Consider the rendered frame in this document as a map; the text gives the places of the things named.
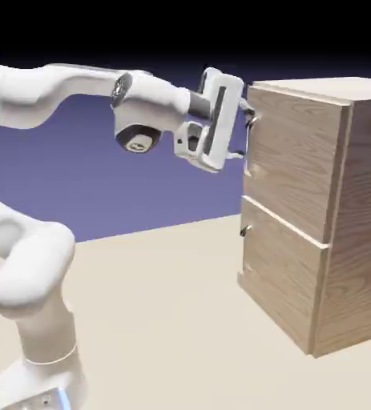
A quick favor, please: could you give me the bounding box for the light wood cabinet door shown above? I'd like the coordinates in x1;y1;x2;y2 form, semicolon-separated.
241;86;354;245
236;195;331;356

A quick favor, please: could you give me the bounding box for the curved metal door handle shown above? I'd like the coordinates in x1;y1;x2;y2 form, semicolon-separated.
244;114;259;178
239;224;254;277

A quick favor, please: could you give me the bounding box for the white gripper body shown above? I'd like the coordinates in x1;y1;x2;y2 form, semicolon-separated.
196;66;245;175

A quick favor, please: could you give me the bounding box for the light wood cabinet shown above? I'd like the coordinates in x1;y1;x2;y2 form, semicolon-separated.
236;76;371;359

